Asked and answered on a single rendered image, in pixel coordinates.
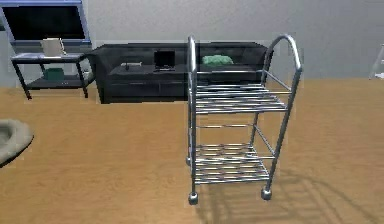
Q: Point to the green cushion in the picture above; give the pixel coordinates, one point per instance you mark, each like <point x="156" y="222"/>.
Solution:
<point x="217" y="60"/>

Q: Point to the black laptop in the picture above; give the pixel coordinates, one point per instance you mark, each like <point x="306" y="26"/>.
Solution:
<point x="164" y="60"/>

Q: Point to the black sofa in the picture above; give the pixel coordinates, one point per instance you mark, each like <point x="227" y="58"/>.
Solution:
<point x="140" y="80"/>

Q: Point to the teal box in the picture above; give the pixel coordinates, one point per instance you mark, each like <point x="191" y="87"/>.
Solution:
<point x="53" y="73"/>

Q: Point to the white box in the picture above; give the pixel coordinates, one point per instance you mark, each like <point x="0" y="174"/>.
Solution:
<point x="51" y="47"/>

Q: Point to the black side table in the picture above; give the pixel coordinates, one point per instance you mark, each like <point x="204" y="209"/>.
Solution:
<point x="46" y="58"/>

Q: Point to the blue framed window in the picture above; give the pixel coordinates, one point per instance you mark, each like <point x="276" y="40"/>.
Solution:
<point x="46" y="21"/>

